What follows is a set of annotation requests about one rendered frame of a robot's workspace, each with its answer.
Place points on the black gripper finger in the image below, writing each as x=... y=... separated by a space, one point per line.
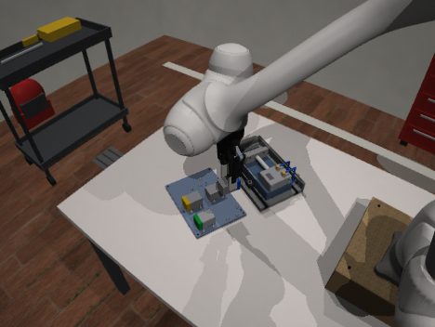
x=224 y=167
x=236 y=163

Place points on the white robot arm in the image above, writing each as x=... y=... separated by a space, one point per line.
x=212 y=111

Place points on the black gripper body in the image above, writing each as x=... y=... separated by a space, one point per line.
x=234 y=138

